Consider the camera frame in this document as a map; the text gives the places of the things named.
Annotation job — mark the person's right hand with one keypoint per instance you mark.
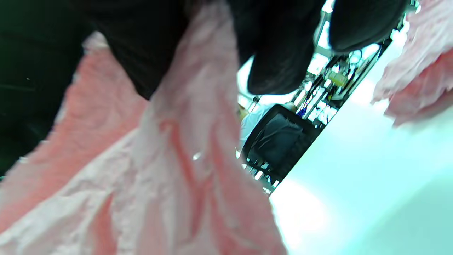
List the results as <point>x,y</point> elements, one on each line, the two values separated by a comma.
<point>276,46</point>

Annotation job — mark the pink wrinkled paper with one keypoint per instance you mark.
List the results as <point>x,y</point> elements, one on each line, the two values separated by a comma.
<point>159,170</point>
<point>421,71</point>

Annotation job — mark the yellow liquid bottle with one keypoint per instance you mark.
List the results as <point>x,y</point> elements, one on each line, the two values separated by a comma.
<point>338,78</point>

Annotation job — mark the black mesh office chair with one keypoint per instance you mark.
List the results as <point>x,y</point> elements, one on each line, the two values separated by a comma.
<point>283,145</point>

